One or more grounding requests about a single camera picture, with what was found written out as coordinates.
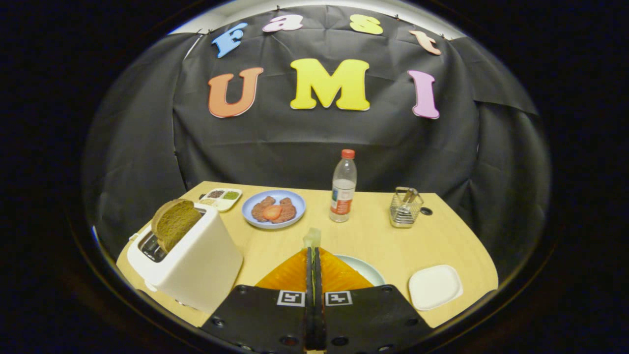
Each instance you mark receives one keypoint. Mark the white divided seasoning tray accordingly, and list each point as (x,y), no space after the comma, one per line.
(221,202)

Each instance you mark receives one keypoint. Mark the red tomato slice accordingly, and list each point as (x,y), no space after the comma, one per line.
(271,212)

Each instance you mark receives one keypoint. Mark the clear plastic water bottle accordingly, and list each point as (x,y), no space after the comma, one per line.
(342,196)

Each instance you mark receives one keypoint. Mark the brown meat patty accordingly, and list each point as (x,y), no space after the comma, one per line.
(289,211)
(259,210)

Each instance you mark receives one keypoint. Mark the blue plate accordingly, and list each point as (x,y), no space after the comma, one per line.
(272,225)

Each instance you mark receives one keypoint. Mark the small white square plate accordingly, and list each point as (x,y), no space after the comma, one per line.
(435,287)

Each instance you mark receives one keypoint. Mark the pale green plate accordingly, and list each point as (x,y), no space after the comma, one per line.
(366,270)

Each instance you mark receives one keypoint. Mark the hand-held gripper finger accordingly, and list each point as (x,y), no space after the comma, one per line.
(319,324)
(309,324)

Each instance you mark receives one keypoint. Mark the brown toast slice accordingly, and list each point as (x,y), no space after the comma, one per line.
(174,223)

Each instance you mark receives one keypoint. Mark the green lettuce leaf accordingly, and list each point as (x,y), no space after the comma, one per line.
(312,238)

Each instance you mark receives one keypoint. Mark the white toaster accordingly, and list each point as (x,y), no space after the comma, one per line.
(196,265)

